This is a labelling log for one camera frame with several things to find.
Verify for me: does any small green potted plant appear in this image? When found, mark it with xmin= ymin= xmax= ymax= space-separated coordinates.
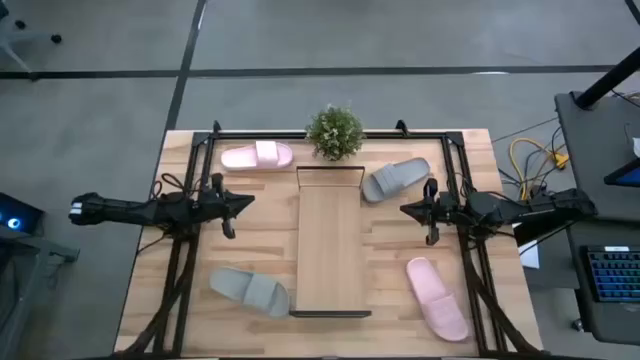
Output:
xmin=305 ymin=103 xmax=367 ymax=163

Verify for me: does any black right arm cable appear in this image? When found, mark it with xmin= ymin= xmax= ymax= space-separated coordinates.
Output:
xmin=452 ymin=172 xmax=482 ymax=202

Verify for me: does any grey slide sandal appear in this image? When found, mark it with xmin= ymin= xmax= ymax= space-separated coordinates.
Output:
xmin=208 ymin=266 xmax=292 ymax=320
xmin=360 ymin=157 xmax=432 ymax=204

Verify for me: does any pink slide sandal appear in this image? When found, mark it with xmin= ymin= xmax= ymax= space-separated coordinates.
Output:
xmin=405 ymin=256 xmax=470 ymax=343
xmin=220 ymin=140 xmax=295 ymax=172

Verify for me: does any black metal rig frame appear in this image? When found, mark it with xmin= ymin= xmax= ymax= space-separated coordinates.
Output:
xmin=112 ymin=119 xmax=541 ymax=360

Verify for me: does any dark grey desk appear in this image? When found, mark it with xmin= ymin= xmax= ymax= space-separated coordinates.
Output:
xmin=564 ymin=219 xmax=640 ymax=347

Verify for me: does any black pole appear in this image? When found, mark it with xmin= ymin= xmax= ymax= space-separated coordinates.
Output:
xmin=573 ymin=47 xmax=640 ymax=110

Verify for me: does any tablet with blue screen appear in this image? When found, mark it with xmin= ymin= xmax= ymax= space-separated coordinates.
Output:
xmin=603 ymin=158 xmax=640 ymax=188

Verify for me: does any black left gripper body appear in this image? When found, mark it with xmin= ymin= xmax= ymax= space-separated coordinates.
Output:
xmin=198 ymin=187 xmax=237 ymax=222

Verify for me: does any white paper sheet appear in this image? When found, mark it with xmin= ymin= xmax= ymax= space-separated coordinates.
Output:
xmin=518 ymin=239 xmax=541 ymax=270

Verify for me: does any black computer with blue light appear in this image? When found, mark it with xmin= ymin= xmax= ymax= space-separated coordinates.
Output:
xmin=0 ymin=192 xmax=45 ymax=236

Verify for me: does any wooden shelf with black frame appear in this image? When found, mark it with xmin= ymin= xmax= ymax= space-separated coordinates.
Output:
xmin=288 ymin=165 xmax=373 ymax=320

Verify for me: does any backlit black keyboard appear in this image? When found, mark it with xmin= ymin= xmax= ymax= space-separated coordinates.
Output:
xmin=585 ymin=244 xmax=640 ymax=304

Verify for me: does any grey office chair base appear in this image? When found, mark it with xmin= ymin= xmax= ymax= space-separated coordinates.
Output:
xmin=0 ymin=0 xmax=64 ymax=81

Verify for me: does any grey metal cart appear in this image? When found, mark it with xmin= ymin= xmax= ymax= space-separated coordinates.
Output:
xmin=0 ymin=224 xmax=81 ymax=360

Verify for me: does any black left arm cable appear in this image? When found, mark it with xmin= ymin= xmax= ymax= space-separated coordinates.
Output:
xmin=151 ymin=172 xmax=187 ymax=202

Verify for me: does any yellow cable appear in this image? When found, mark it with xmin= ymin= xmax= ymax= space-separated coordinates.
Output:
xmin=508 ymin=137 xmax=570 ymax=201

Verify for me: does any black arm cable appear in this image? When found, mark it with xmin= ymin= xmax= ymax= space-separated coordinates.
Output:
xmin=452 ymin=172 xmax=482 ymax=202
xmin=151 ymin=172 xmax=187 ymax=202

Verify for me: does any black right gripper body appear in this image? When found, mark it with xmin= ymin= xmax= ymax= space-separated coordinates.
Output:
xmin=423 ymin=192 xmax=459 ymax=229

